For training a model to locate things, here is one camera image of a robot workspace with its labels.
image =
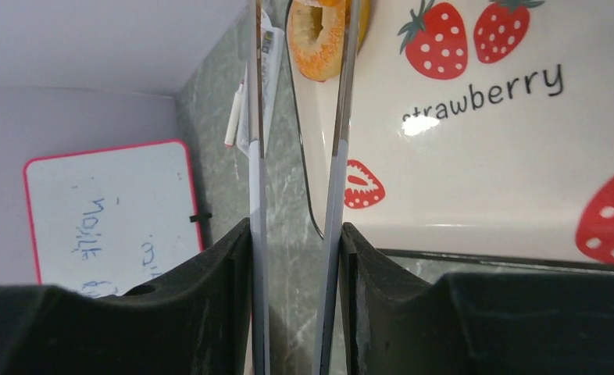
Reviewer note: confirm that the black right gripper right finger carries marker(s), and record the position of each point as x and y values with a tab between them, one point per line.
471	323

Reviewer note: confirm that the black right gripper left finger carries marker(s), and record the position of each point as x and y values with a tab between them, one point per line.
193	319

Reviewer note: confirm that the metal kitchen tongs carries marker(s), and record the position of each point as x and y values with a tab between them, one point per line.
293	241

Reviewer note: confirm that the fake orange donut bread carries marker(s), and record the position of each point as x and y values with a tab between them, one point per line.
315	38

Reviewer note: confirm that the pink framed whiteboard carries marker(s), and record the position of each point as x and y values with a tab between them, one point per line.
105	221

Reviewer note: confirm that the white marker pen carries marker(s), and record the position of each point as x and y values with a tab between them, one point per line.
235	112

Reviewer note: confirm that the strawberry print tray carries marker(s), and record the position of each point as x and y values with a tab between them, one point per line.
485	129

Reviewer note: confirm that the small plastic packet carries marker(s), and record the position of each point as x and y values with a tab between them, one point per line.
272	39

